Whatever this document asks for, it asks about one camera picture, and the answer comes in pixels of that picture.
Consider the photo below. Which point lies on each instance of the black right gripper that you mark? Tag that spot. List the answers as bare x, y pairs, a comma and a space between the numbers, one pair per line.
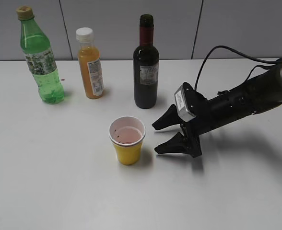
188, 140

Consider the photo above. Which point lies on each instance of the yellow paper cup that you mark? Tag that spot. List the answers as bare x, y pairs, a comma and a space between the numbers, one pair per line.
127, 134

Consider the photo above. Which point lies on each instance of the dark red wine bottle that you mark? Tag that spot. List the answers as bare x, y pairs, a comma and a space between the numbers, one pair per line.
146, 65

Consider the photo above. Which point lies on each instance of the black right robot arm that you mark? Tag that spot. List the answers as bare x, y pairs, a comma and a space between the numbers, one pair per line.
254, 96

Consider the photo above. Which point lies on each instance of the orange juice bottle white cap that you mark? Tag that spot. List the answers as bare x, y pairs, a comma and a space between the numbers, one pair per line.
89, 62

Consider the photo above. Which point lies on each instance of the green plastic soda bottle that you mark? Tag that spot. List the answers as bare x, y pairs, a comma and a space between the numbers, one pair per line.
39, 57

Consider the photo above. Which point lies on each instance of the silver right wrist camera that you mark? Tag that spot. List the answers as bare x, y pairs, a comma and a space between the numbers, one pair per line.
182, 106

